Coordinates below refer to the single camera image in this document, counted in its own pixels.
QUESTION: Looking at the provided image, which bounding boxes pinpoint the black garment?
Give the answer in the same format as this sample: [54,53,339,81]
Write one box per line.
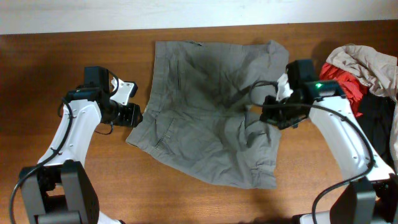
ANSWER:
[357,91,395,169]

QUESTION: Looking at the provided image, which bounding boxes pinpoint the grey cargo shorts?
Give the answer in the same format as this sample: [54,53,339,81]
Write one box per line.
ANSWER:
[126,41,289,189]

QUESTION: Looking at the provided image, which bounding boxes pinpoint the left black cable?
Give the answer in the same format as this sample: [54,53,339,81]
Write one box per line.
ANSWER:
[8,71,121,224]

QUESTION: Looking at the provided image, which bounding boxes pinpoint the right black cable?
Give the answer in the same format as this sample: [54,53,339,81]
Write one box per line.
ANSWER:
[248,80,376,224]

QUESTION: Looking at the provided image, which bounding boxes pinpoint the red garment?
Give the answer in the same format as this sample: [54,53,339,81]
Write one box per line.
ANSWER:
[319,63,369,118]

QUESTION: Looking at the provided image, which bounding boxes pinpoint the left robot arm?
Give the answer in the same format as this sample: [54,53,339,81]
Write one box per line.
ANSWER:
[9,66,142,224]

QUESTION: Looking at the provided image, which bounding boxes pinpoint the beige garment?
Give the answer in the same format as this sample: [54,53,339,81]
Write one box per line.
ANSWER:
[325,44,397,171]

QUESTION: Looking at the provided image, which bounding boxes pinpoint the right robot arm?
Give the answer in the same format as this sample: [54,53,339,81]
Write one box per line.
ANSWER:
[260,60,397,224]

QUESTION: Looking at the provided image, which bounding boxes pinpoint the black cable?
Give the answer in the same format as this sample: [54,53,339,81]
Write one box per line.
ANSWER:
[248,80,376,224]
[8,71,121,224]

